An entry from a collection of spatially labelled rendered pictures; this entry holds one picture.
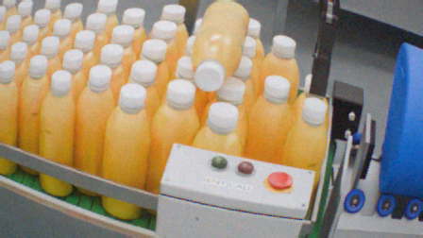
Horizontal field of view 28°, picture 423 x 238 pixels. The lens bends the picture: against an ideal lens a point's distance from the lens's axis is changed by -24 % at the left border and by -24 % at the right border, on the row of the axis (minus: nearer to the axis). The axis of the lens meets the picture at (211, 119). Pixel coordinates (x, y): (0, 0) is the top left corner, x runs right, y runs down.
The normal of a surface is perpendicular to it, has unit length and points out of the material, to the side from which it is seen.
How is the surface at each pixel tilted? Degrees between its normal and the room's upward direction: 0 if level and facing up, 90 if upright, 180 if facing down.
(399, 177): 108
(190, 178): 0
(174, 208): 90
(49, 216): 90
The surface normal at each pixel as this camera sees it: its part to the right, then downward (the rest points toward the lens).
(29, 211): -0.15, 0.50
